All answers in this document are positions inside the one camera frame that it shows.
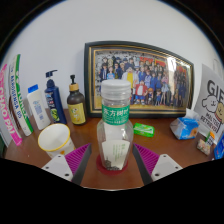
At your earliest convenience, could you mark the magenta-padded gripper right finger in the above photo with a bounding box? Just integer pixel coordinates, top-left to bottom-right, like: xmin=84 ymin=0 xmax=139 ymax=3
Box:
xmin=132 ymin=143 xmax=184 ymax=186

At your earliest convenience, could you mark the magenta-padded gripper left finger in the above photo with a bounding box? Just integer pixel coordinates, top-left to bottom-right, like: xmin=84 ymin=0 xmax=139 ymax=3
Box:
xmin=41 ymin=143 xmax=93 ymax=186

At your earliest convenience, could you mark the clear green-labelled drink bottle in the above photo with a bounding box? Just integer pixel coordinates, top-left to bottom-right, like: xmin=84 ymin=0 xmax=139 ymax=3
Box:
xmin=96 ymin=79 xmax=134 ymax=171

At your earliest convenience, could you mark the white yellow-rimmed cup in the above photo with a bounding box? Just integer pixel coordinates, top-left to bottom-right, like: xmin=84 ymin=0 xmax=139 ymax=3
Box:
xmin=37 ymin=123 xmax=76 ymax=159

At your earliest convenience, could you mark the small green box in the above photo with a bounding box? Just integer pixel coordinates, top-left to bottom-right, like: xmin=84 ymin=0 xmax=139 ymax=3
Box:
xmin=133 ymin=122 xmax=156 ymax=138

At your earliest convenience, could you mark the small printed card pack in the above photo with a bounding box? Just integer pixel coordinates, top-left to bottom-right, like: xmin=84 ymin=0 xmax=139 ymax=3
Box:
xmin=196 ymin=138 xmax=212 ymax=157

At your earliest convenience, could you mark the blue tissue pack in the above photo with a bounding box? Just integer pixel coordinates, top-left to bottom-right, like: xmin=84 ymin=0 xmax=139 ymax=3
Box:
xmin=169 ymin=108 xmax=200 ymax=141

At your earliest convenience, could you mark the small colourful puzzle cube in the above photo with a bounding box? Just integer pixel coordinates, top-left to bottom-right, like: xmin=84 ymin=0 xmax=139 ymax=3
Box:
xmin=205 ymin=130 xmax=216 ymax=142

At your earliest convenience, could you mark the white blue-capped lotion bottle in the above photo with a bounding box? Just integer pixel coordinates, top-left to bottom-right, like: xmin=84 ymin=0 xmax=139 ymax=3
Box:
xmin=26 ymin=83 xmax=52 ymax=131

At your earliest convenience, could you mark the brown yellow-labelled pump bottle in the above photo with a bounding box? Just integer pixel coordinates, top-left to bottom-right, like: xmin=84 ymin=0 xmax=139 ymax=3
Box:
xmin=66 ymin=74 xmax=88 ymax=126

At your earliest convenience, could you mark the dark blue pump bottle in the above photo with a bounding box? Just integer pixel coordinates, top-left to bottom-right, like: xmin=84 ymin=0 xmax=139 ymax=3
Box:
xmin=44 ymin=69 xmax=68 ymax=125

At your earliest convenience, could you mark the pink shuttlecock tube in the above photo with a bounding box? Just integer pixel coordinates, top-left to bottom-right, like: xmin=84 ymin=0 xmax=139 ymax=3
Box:
xmin=0 ymin=63 xmax=24 ymax=147

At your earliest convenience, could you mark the green white shuttlecock tube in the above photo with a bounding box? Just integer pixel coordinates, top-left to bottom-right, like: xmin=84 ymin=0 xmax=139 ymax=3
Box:
xmin=8 ymin=53 xmax=35 ymax=137

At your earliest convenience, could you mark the white printed paper gift bag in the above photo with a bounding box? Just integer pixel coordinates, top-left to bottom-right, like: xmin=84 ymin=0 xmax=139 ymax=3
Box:
xmin=193 ymin=63 xmax=224 ymax=143

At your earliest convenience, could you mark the framed group picture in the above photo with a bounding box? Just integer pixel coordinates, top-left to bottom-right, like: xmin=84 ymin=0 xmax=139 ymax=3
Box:
xmin=83 ymin=40 xmax=195 ymax=119

